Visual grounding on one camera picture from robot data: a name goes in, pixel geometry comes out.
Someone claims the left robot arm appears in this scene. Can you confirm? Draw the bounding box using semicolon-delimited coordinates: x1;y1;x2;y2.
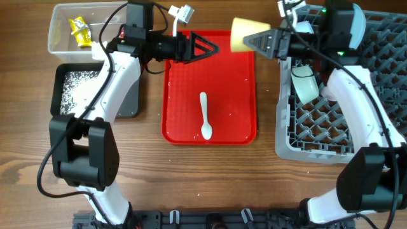
44;1;219;228

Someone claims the mint green bowl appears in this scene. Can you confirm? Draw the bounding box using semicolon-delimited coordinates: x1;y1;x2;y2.
291;66;319;104

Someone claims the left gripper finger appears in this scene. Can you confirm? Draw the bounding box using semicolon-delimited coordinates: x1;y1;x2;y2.
183;51;219;64
190;32;219;53

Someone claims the white rice pile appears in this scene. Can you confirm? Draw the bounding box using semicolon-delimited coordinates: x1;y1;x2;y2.
60;71;102;115

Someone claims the clear plastic bin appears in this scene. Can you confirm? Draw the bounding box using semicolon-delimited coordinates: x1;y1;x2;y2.
47;1;152;64

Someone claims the white plastic spoon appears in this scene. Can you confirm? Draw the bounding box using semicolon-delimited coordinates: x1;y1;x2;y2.
200;92;212;140

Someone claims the red serving tray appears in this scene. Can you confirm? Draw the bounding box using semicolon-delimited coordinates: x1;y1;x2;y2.
161;30;257;146

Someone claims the yellow foil wrapper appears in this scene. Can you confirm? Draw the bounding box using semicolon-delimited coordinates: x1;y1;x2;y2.
69;16;92;47

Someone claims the pink plastic cup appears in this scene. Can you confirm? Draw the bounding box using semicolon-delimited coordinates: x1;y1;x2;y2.
320;87;337;102

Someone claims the grey dishwasher rack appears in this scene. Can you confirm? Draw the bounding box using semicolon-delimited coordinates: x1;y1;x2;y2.
275;11;406;163

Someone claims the white tissue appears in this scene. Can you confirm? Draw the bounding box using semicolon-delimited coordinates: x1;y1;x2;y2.
91;41;107;62

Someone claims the yellow plastic cup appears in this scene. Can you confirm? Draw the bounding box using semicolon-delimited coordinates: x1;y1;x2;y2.
230;17;271;52

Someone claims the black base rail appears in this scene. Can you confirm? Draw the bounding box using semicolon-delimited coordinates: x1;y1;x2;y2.
72;208;357;229

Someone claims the light blue plate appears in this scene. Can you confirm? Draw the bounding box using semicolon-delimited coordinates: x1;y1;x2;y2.
348;4;366;49

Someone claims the light blue bowl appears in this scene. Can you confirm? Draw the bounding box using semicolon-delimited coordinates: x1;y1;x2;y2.
295;21;314;34

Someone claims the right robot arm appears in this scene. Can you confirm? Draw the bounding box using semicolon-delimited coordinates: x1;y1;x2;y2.
242;1;406;226

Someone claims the black plastic tray bin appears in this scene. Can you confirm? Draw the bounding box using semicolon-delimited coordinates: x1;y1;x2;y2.
50;63;139;118

